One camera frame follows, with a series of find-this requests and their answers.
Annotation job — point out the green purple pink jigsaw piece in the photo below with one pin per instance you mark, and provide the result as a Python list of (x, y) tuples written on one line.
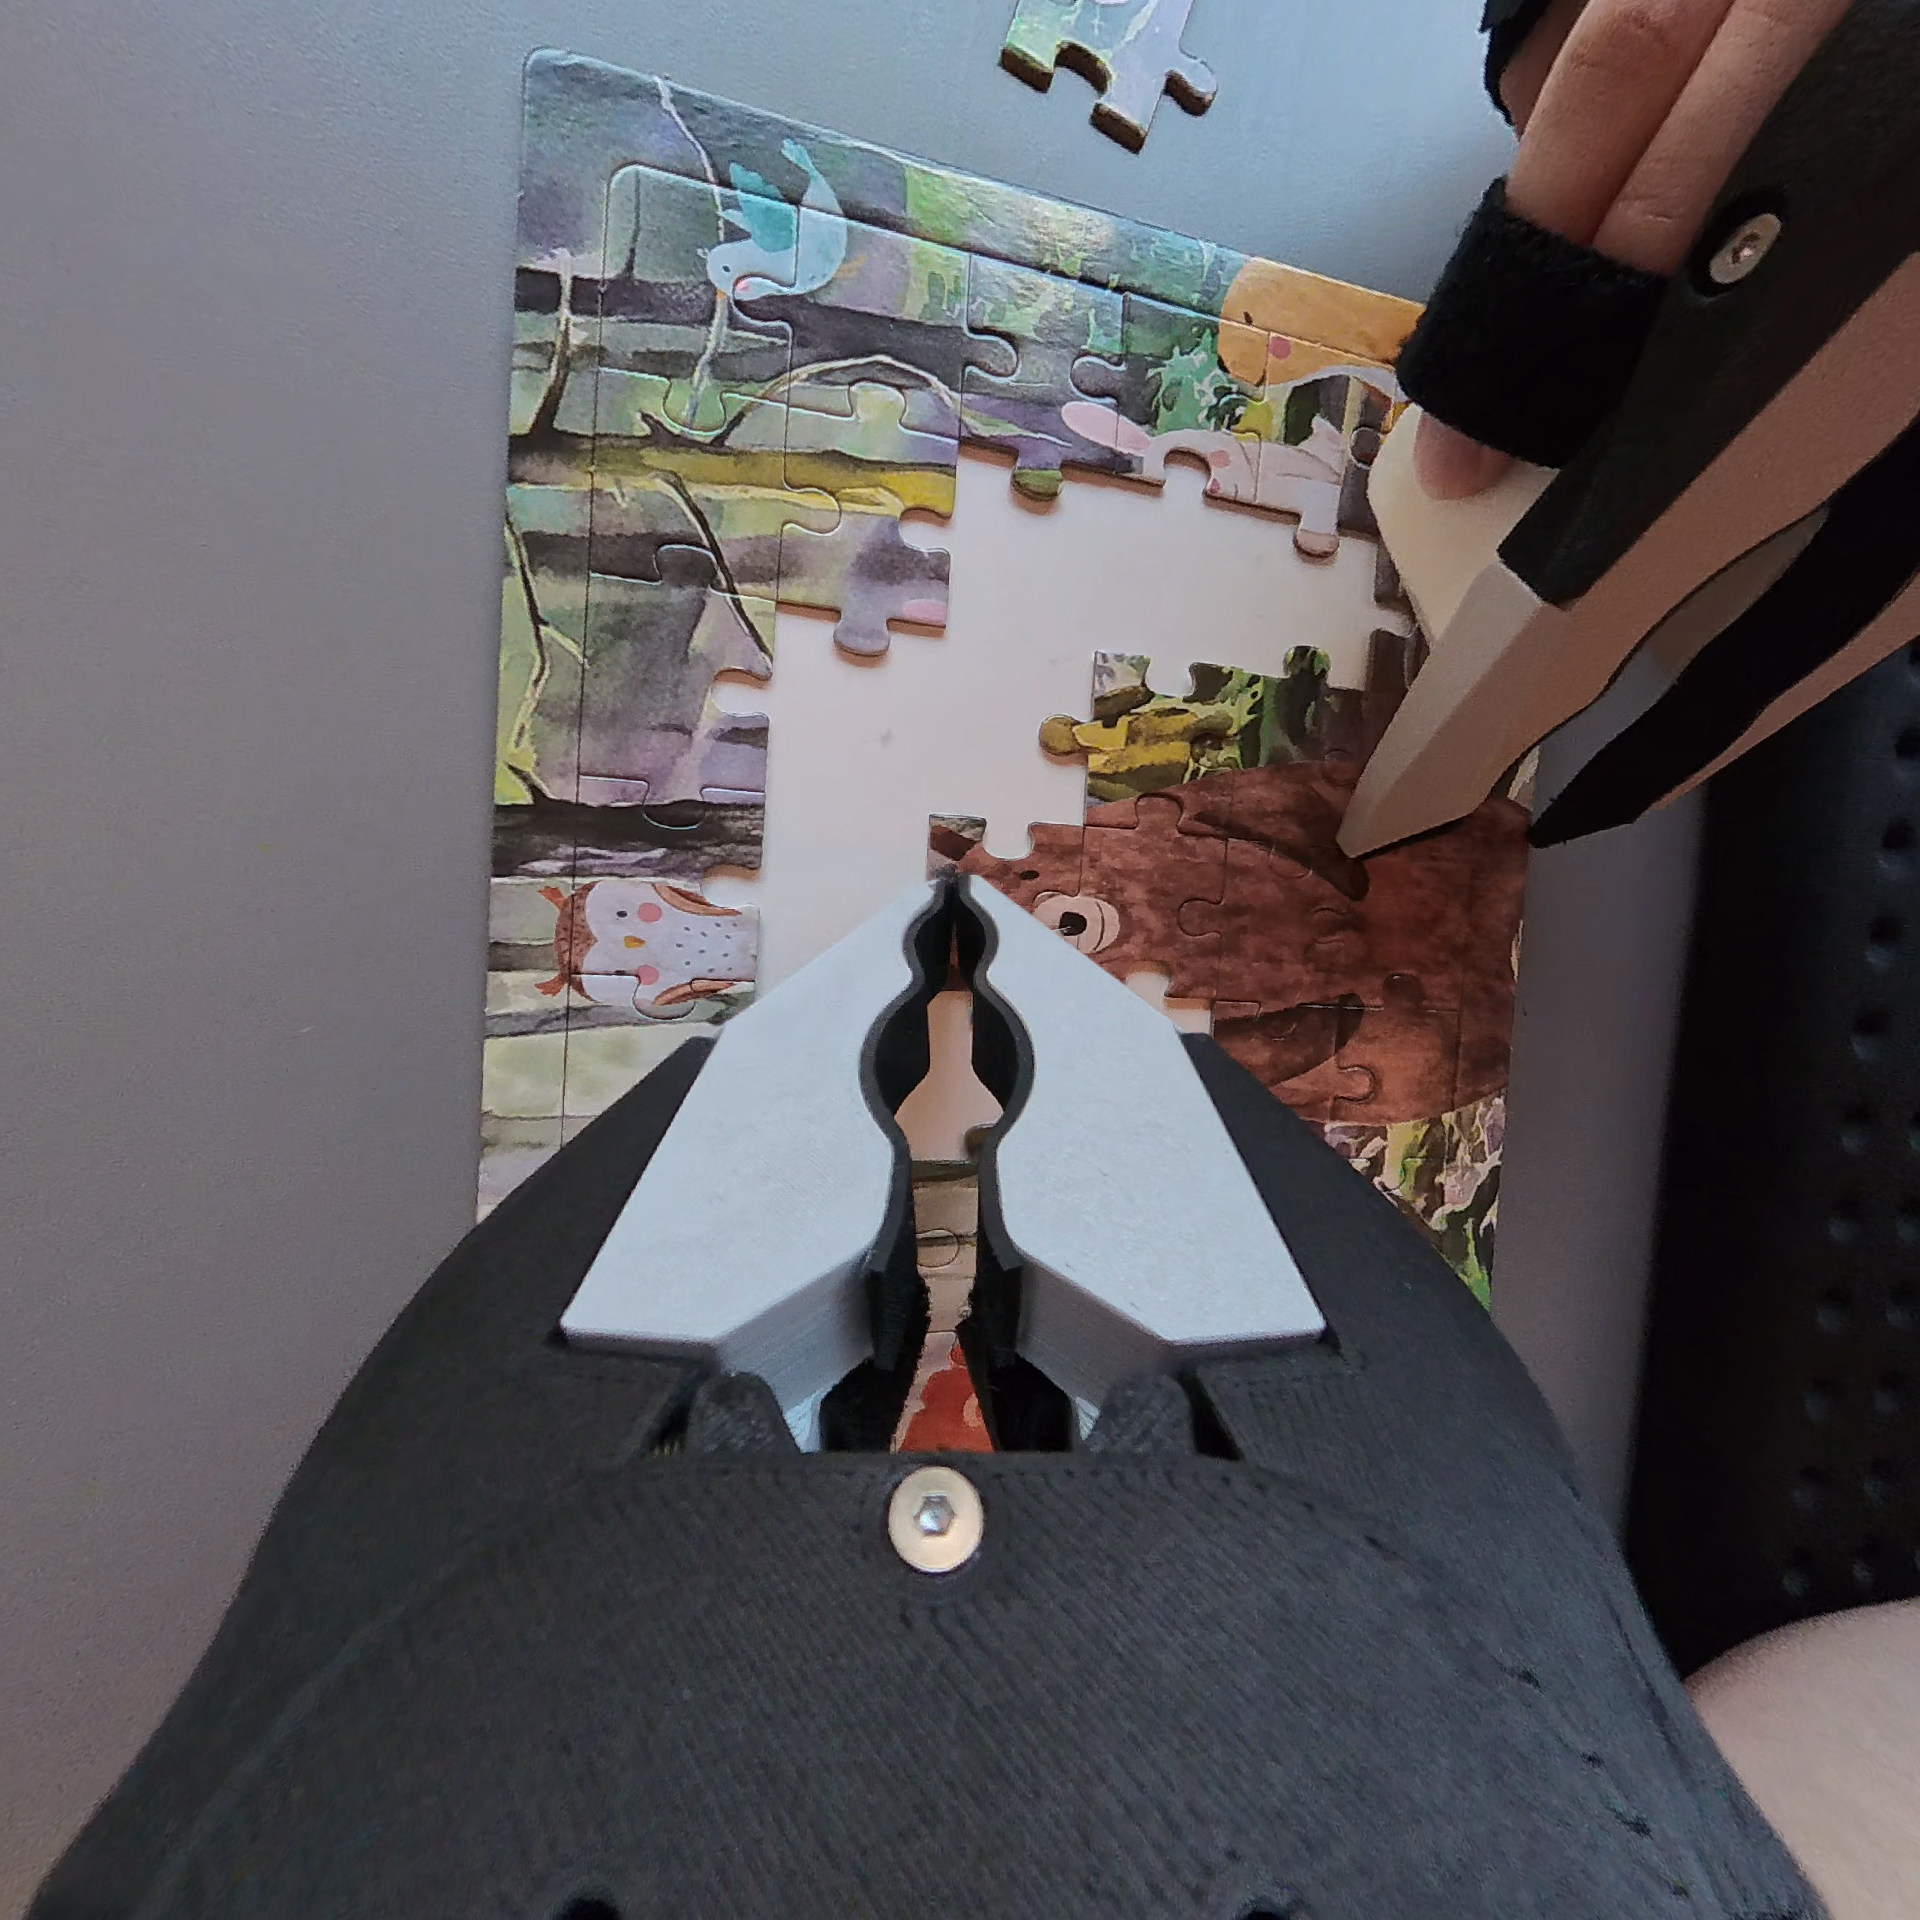
[(1119, 59)]

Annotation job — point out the grey desk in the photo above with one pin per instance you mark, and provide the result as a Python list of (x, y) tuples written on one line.
[(225, 750)]

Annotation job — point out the person's right hand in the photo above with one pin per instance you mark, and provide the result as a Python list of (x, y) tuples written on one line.
[(1650, 120)]

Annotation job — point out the animal jigsaw puzzle board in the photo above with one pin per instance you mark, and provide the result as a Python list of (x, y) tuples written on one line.
[(674, 374)]

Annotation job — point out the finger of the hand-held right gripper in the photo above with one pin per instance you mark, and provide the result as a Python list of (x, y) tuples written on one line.
[(1441, 721)]

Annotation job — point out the person's left forearm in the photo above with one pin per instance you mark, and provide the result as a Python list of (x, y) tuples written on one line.
[(1830, 1770)]

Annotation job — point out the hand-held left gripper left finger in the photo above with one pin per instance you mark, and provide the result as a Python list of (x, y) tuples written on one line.
[(735, 1200)]

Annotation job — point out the black perforated pad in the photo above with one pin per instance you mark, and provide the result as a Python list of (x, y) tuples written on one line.
[(1799, 1124)]

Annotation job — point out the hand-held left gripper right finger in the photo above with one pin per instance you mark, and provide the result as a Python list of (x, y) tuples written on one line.
[(1154, 1200)]

